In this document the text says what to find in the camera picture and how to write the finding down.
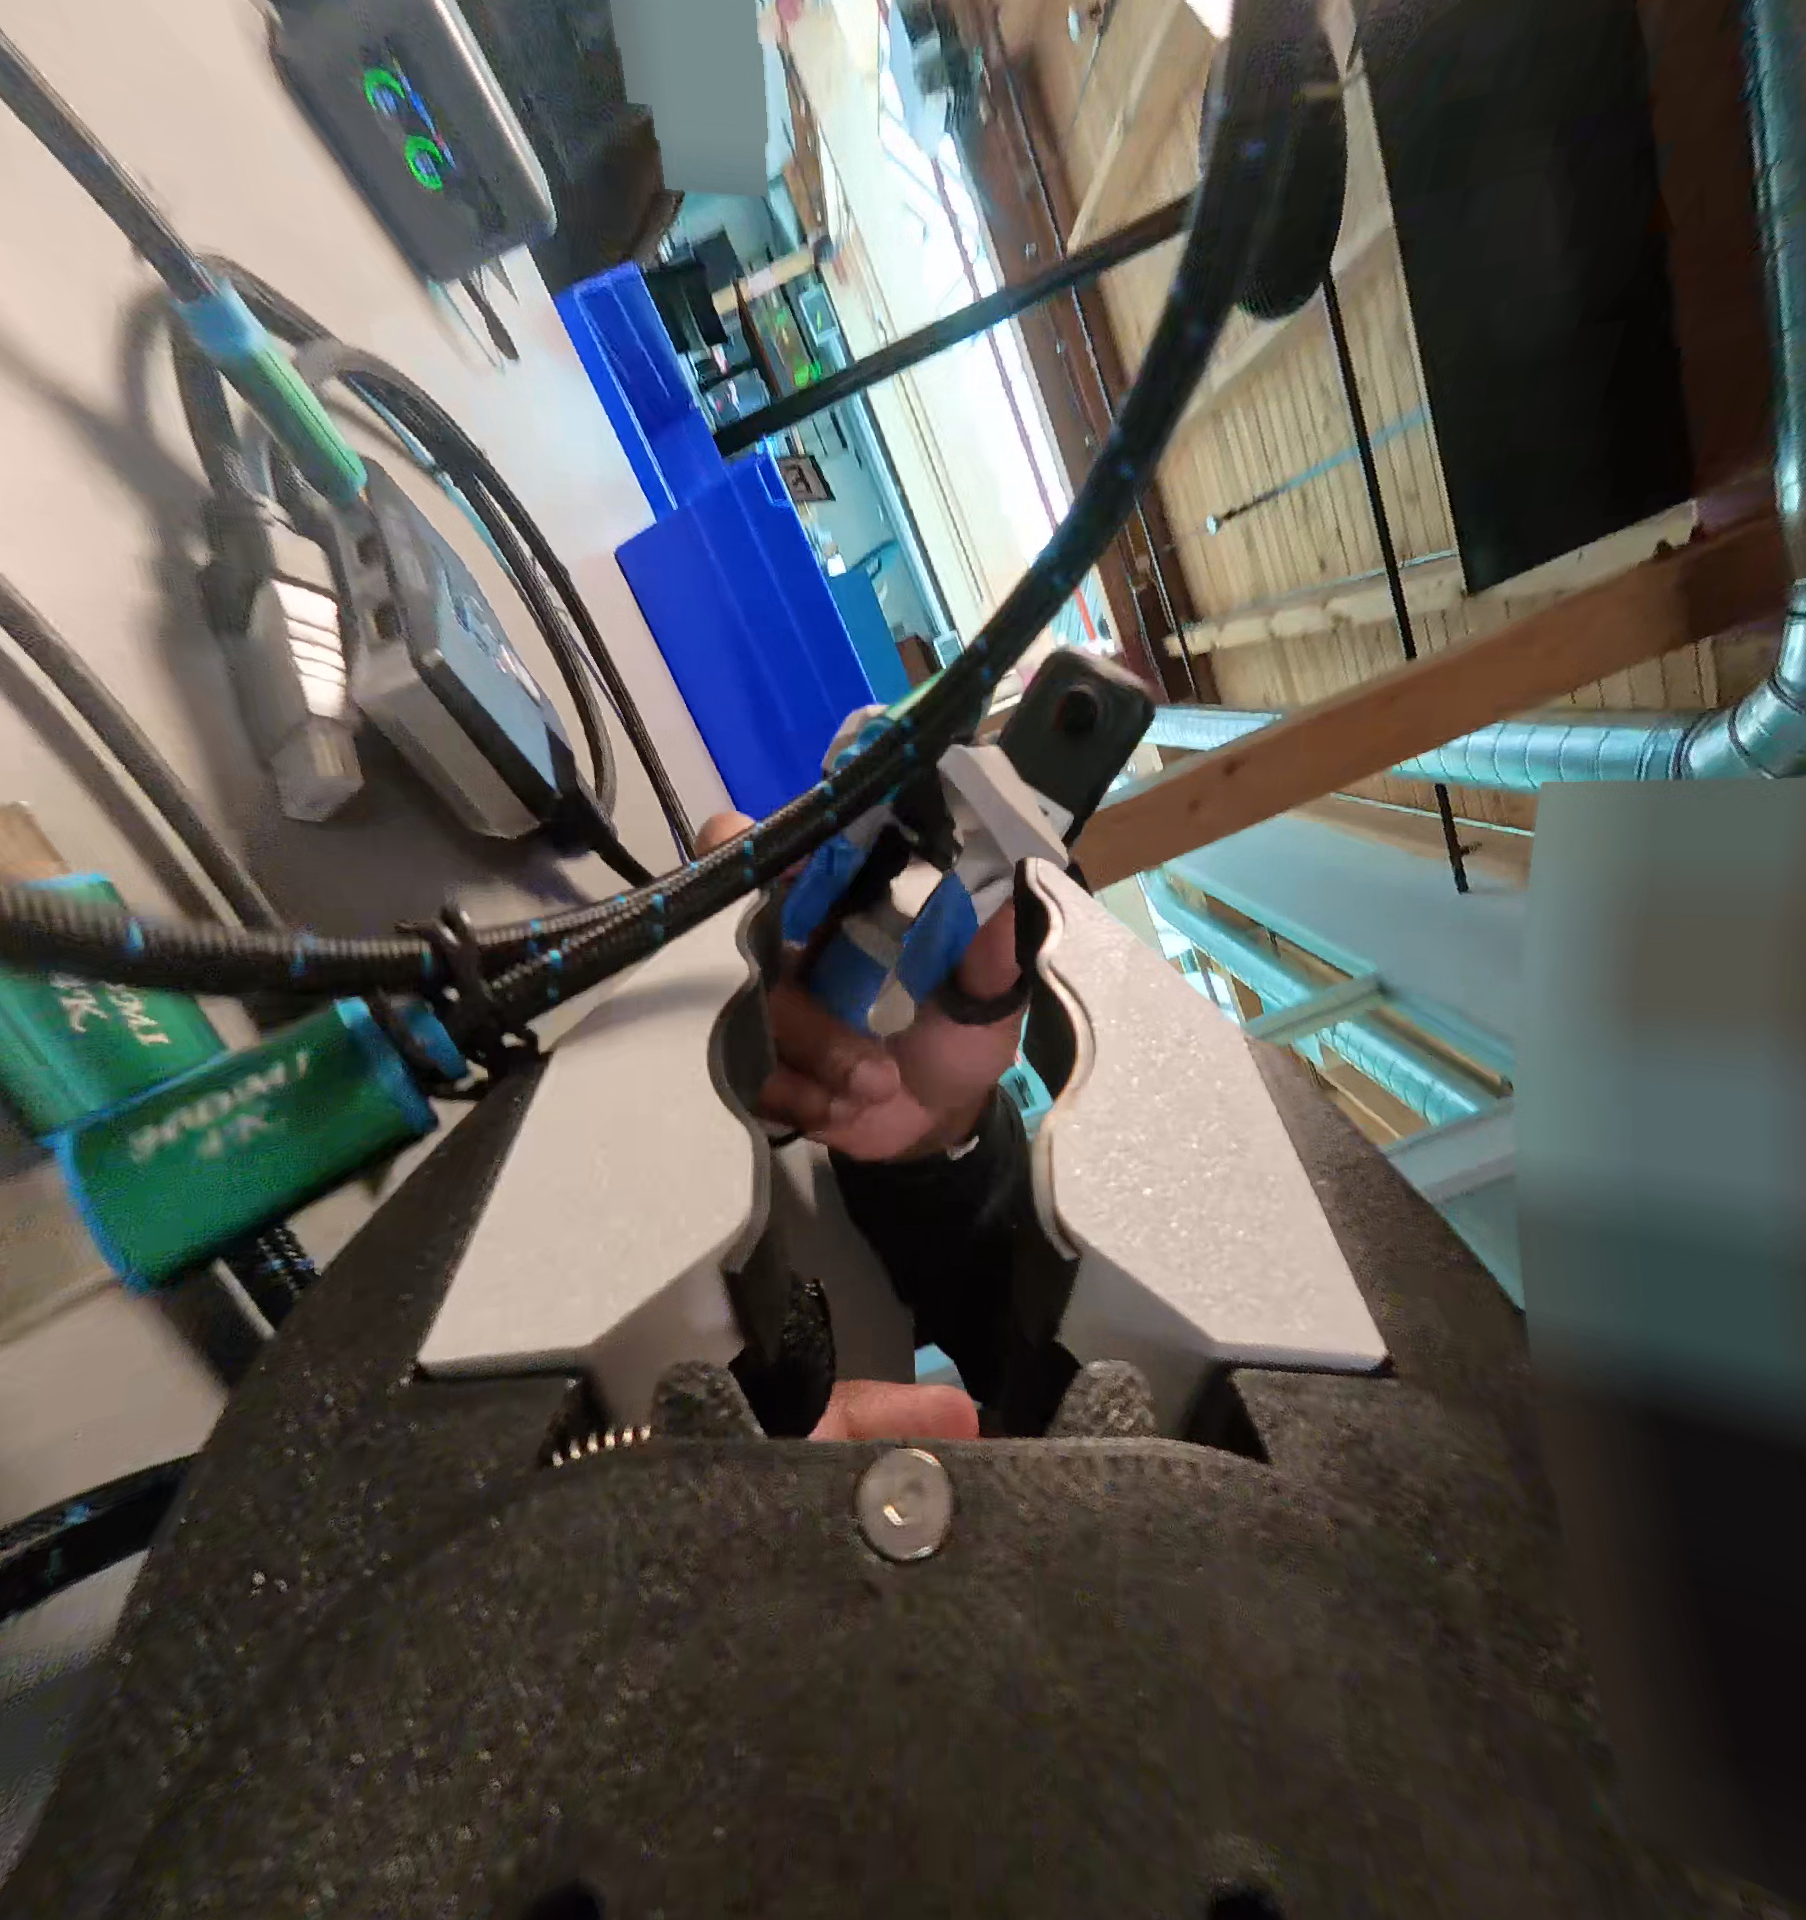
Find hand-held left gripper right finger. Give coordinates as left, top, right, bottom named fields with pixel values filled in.
left=1009, top=861, right=1395, bottom=1430

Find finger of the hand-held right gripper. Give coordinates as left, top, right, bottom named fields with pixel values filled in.
left=942, top=744, right=1072, bottom=903

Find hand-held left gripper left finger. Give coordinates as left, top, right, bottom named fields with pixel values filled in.
left=416, top=881, right=840, bottom=1436

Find large blue plastic bin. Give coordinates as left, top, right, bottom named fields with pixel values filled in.
left=617, top=455, right=909, bottom=817

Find braided hdmi cable green plugs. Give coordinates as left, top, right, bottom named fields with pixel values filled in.
left=0, top=0, right=1354, bottom=1651

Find black braided switch cable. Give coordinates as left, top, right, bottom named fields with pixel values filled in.
left=125, top=257, right=695, bottom=889

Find thin black hub cable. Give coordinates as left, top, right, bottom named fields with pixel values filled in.
left=0, top=521, right=283, bottom=928

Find person's right hand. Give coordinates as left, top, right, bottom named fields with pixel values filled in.
left=695, top=811, right=1031, bottom=1162

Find person's left hand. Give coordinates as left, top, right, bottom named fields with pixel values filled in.
left=814, top=1383, right=977, bottom=1445

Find black overhead panel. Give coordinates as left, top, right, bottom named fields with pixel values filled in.
left=1357, top=0, right=1694, bottom=599

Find grey power bank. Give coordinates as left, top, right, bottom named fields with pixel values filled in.
left=274, top=0, right=565, bottom=285

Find black cable tie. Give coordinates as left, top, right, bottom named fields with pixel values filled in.
left=416, top=895, right=552, bottom=1056

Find wooden post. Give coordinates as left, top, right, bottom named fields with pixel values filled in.
left=1071, top=521, right=1802, bottom=889

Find power bank cable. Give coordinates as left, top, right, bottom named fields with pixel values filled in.
left=435, top=257, right=528, bottom=367

